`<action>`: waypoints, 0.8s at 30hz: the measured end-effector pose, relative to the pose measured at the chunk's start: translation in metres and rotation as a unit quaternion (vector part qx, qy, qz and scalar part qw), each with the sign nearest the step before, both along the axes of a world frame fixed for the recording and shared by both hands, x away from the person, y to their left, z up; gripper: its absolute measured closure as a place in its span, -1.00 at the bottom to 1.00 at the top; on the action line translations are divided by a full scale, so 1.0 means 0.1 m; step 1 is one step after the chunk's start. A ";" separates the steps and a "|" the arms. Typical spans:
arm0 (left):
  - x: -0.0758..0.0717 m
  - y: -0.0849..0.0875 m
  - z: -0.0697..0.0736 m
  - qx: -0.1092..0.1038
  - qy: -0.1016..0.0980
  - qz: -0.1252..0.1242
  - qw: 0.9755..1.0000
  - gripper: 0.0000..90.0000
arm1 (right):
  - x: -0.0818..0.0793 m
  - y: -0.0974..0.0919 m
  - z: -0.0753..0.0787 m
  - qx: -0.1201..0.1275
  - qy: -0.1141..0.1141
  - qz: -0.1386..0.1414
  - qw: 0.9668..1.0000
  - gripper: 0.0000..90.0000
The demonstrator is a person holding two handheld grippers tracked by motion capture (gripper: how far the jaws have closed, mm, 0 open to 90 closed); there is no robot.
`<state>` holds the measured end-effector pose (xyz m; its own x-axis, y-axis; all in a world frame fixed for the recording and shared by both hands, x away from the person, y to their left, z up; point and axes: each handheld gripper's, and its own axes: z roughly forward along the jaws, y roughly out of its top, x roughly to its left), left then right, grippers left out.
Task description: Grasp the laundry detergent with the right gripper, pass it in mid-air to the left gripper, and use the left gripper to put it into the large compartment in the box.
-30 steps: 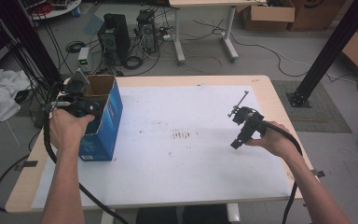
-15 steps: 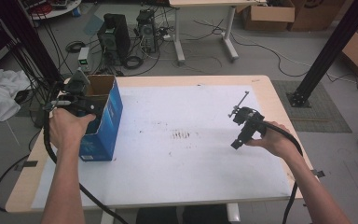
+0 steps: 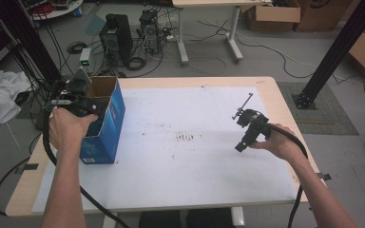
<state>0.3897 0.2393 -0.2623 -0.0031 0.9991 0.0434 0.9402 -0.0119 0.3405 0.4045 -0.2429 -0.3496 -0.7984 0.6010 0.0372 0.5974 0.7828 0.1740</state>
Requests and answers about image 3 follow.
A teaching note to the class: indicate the white cloth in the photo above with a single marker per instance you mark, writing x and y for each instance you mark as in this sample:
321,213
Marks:
0,95

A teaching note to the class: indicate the black computer tower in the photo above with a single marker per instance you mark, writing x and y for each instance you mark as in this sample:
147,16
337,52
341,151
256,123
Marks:
117,38

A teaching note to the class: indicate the small open cardboard box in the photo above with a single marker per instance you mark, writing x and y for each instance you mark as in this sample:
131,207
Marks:
275,15

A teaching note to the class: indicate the blue cardboard box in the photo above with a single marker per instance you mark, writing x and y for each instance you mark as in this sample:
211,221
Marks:
107,133

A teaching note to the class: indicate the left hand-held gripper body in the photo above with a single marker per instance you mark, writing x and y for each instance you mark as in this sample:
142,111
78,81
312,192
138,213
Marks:
79,85

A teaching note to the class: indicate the light wooden table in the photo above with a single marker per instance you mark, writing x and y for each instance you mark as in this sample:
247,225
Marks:
218,81

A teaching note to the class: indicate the round white table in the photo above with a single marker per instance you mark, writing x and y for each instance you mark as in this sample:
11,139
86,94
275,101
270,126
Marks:
60,12

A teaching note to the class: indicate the black metal frame post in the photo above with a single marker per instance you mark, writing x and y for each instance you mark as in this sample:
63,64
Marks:
339,50

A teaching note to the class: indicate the person's left hand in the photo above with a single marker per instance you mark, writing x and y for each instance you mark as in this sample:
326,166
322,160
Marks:
68,129

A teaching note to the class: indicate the white bench power supply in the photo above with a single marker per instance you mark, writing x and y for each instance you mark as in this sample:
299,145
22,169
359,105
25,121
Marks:
85,60

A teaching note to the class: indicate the white desk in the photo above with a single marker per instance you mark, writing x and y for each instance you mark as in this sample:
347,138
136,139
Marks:
209,2

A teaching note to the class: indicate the white table leg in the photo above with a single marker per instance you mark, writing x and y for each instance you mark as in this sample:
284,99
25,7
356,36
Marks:
237,218

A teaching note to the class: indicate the person's right hand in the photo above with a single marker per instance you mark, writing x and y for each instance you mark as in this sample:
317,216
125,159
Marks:
282,145

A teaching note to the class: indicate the open computer case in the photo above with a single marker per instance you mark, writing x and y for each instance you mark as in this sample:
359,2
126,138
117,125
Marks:
149,30

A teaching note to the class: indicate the dark floor mat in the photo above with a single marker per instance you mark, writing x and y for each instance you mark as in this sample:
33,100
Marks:
332,114

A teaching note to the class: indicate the tall closed cardboard box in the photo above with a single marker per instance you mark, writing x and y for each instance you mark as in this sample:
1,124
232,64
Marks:
324,14

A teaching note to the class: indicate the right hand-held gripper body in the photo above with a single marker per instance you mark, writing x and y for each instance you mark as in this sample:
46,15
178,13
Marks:
256,123

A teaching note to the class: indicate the black tape strip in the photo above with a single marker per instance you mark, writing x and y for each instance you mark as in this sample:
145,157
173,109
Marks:
325,176
27,167

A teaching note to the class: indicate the white table mat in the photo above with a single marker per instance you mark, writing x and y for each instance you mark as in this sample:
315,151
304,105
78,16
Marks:
187,171

